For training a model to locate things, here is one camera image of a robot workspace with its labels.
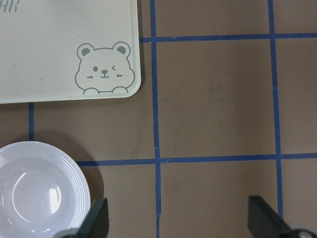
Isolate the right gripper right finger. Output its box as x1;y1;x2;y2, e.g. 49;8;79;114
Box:
248;196;294;238

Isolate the cream bear tray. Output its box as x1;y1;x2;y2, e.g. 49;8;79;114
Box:
0;0;141;104

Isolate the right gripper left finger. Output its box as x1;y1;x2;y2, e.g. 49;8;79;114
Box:
76;198;109;238

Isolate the white round plate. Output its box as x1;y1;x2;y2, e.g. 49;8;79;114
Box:
0;141;91;238

